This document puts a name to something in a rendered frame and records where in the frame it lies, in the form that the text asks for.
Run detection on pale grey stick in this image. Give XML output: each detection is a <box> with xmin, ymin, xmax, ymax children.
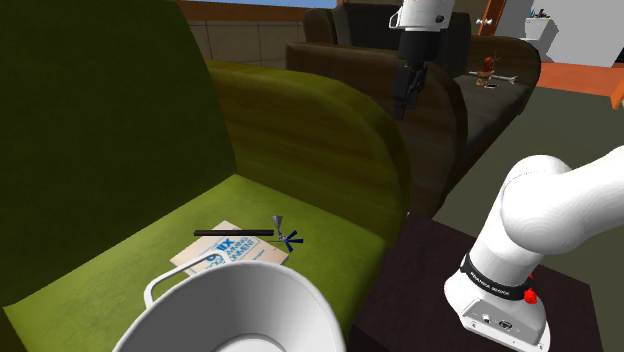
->
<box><xmin>468</xmin><ymin>70</ymin><xmax>518</xmax><ymax>85</ymax></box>

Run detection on dark robot stand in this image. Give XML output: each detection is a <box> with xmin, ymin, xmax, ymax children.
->
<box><xmin>344</xmin><ymin>211</ymin><xmax>606</xmax><ymax>352</ymax></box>

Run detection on beige book with blue print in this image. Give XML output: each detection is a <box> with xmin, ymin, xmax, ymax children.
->
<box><xmin>169</xmin><ymin>219</ymin><xmax>290</xmax><ymax>280</ymax></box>

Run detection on white pot with handle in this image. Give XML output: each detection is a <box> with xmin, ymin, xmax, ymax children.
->
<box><xmin>111</xmin><ymin>253</ymin><xmax>348</xmax><ymax>352</ymax></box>

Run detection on green sofa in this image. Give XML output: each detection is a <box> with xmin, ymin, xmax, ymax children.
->
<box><xmin>0</xmin><ymin>0</ymin><xmax>414</xmax><ymax>352</ymax></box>

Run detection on orange-brown door with white knob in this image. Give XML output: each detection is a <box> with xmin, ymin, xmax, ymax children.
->
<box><xmin>475</xmin><ymin>0</ymin><xmax>509</xmax><ymax>38</ymax></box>

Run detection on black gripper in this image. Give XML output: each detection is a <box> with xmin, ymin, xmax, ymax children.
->
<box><xmin>392</xmin><ymin>29</ymin><xmax>443</xmax><ymax>121</ymax></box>

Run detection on red-brown figure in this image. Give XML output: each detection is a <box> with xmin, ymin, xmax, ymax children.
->
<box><xmin>476</xmin><ymin>50</ymin><xmax>502</xmax><ymax>87</ymax></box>

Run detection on dark brown sofa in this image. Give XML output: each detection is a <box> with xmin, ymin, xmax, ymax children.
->
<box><xmin>284</xmin><ymin>2</ymin><xmax>543</xmax><ymax>219</ymax></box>

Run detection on black rod with blue blades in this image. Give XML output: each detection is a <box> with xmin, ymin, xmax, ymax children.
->
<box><xmin>193</xmin><ymin>214</ymin><xmax>305</xmax><ymax>254</ymax></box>

